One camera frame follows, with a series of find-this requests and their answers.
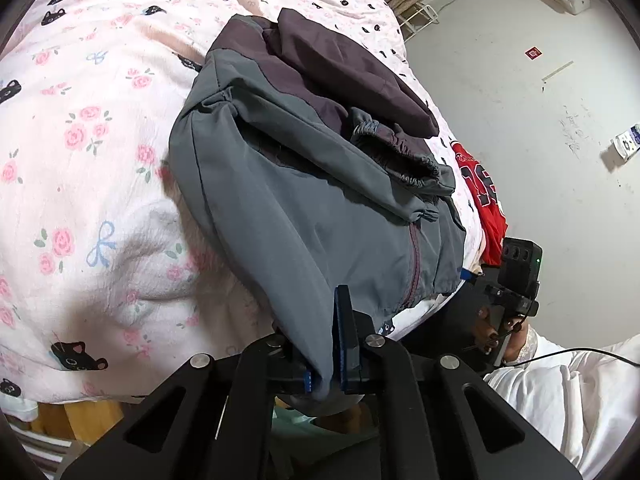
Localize purple grey hooded jacket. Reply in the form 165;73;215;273
168;9;465;400

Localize white sleeved right forearm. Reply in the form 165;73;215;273
484;328;639;479

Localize person right hand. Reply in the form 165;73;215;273
472;307;529;363

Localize red basketball jersey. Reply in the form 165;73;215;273
451;141;508;266

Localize pink cat print duvet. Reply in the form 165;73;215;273
0;0;486;406

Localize white shelf rack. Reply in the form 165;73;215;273
398;2;439;42

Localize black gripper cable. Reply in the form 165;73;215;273
504;346;640;369

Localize red wall sticker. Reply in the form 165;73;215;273
525;47;542;60

